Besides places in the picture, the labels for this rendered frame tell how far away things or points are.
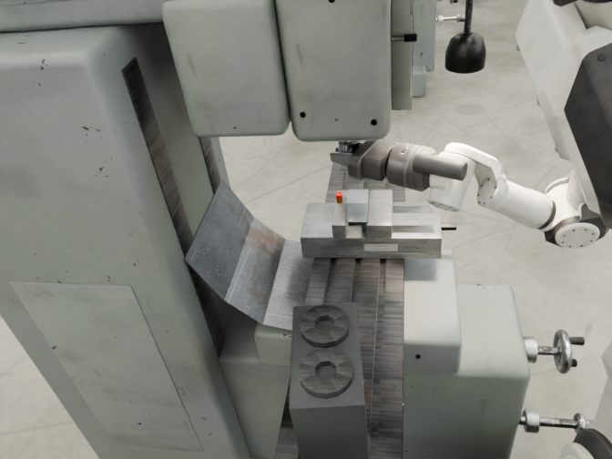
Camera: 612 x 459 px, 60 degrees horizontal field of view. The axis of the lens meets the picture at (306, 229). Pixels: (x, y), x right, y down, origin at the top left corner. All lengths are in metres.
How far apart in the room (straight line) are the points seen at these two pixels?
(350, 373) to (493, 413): 0.71
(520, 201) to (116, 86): 0.77
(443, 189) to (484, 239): 1.84
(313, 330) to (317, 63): 0.46
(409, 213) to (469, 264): 1.34
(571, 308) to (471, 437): 1.11
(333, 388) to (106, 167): 0.56
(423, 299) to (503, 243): 1.51
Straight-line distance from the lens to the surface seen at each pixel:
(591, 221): 1.13
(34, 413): 2.58
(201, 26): 0.97
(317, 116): 1.01
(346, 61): 0.96
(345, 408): 0.88
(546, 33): 0.68
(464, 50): 1.04
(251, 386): 1.54
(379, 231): 1.31
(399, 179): 1.07
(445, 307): 1.37
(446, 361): 1.35
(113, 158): 1.02
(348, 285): 1.31
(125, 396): 1.61
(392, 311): 1.24
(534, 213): 1.13
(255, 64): 0.96
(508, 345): 1.47
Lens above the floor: 1.83
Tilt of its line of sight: 39 degrees down
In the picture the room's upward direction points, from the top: 8 degrees counter-clockwise
